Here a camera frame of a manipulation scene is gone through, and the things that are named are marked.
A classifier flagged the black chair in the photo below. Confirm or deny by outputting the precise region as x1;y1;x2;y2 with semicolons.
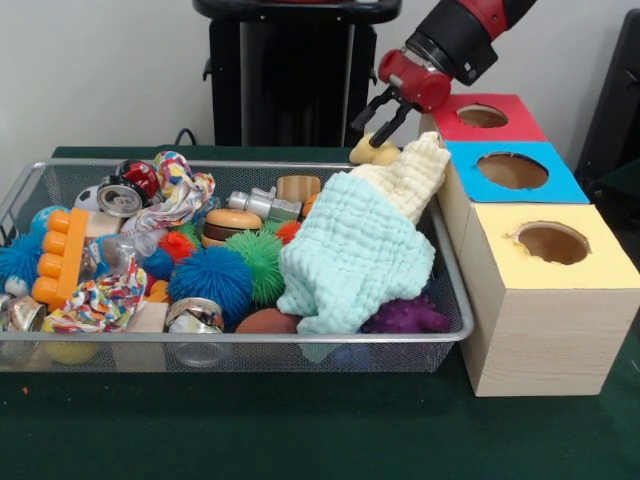
574;8;640;174

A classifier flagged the mint green muslin cloth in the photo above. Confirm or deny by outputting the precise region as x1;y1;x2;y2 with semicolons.
276;174;436;364

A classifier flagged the purple knobbly rubber ball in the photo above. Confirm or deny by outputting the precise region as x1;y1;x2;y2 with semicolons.
360;294;453;335

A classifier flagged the blue puffer ball with eyes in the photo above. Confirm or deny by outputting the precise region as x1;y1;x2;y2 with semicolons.
167;244;255;326

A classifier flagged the silver wire mesh bin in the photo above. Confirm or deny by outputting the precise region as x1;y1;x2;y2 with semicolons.
0;158;475;374

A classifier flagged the silver toy robot figure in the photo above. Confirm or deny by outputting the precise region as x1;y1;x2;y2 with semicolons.
227;187;304;221

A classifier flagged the dark green table cloth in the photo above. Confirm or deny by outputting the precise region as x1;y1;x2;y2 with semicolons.
0;144;640;480
577;159;640;241

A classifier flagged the wooden three-hole sorting box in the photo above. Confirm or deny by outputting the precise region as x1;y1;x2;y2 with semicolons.
413;92;640;399

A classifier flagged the orange pegged toy block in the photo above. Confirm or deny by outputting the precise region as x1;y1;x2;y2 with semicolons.
30;207;91;311

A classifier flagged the toy burger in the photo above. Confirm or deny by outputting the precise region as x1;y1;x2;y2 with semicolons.
201;208;264;250

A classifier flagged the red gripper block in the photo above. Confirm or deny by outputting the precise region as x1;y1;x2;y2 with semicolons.
351;47;453;149

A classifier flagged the cream muslin cloth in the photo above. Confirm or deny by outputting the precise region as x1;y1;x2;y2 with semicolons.
349;132;453;224

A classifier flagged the colourful crumpled cloth ball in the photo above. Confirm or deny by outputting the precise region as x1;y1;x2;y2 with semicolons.
44;257;149;334
119;150;217;236

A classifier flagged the yellow plush duck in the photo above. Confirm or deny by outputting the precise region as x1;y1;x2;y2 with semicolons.
348;130;403;167

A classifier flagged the green spiky puffer ball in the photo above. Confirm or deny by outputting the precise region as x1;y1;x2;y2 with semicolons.
223;228;286;307

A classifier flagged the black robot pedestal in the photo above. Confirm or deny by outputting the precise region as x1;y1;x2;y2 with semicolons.
192;0;404;148

